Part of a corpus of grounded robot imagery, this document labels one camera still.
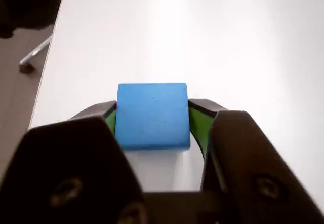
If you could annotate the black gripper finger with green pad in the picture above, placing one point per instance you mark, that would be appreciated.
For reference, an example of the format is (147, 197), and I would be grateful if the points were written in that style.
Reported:
(248, 163)

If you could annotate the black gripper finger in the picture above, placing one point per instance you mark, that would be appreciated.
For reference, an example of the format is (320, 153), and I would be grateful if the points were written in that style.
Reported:
(63, 168)

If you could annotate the blue cube block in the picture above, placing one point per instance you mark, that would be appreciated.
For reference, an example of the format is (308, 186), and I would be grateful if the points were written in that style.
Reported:
(153, 117)

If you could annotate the silver metal chair leg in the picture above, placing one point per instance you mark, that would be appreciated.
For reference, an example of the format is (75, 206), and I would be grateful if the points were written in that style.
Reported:
(35, 53)

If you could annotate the black office chair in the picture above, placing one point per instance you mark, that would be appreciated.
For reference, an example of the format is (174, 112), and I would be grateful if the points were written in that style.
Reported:
(27, 3)

